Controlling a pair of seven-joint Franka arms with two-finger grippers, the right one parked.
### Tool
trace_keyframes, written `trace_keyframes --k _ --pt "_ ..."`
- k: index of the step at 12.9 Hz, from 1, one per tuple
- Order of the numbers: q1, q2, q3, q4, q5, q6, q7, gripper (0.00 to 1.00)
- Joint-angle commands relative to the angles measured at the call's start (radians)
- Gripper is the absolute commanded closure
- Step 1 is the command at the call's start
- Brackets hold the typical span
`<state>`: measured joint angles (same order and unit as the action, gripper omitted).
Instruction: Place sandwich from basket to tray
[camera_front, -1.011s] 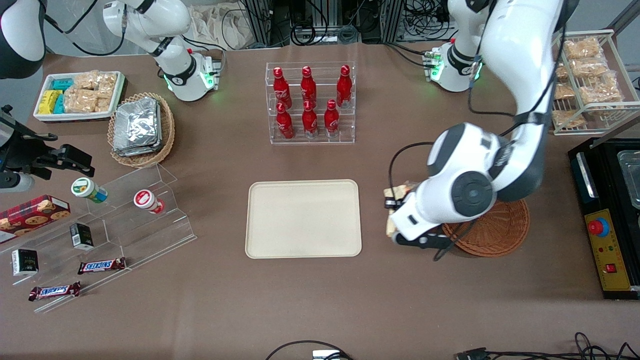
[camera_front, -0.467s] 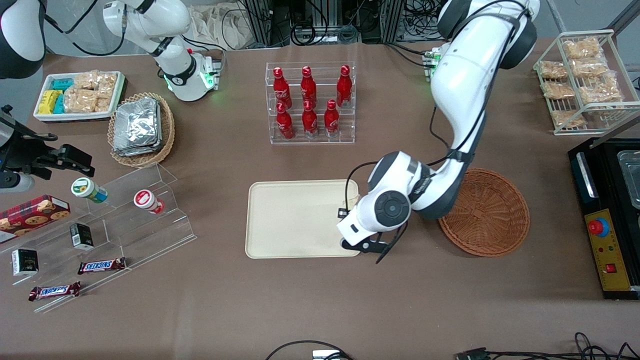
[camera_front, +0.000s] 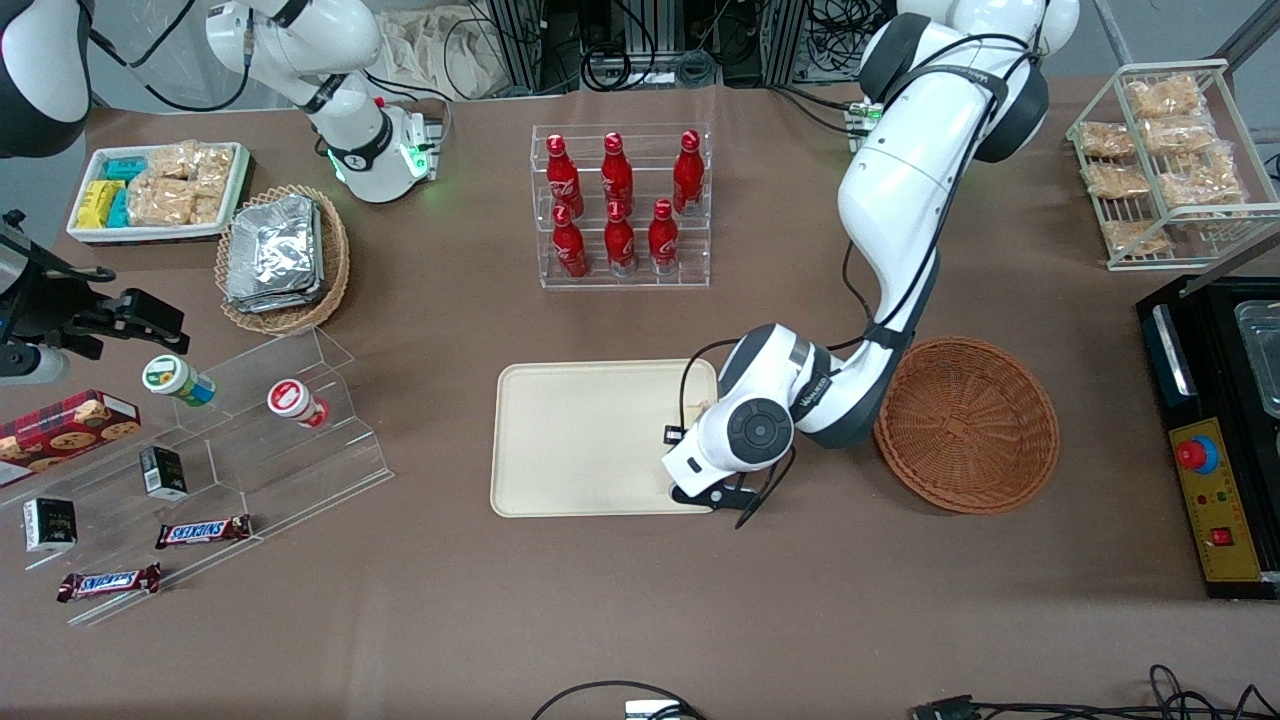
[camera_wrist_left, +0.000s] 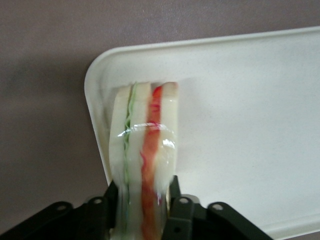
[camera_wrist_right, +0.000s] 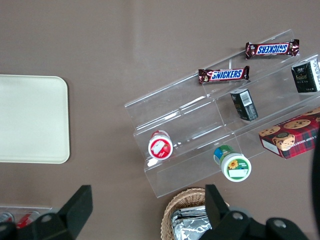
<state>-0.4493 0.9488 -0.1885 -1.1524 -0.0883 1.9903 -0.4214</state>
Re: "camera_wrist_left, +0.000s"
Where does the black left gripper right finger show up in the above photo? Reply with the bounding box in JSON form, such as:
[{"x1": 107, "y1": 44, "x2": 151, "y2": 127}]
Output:
[{"x1": 162, "y1": 174, "x2": 276, "y2": 240}]

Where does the cream plastic tray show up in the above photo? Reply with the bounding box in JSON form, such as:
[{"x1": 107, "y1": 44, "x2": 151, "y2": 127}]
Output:
[{"x1": 83, "y1": 25, "x2": 320, "y2": 240}]

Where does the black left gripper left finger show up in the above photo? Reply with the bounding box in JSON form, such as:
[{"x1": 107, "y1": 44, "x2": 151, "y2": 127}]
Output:
[{"x1": 0, "y1": 180, "x2": 120, "y2": 240}]

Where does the triangle sandwich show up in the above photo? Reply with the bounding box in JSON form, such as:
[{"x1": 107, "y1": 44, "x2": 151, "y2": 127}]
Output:
[{"x1": 107, "y1": 81, "x2": 180, "y2": 240}]

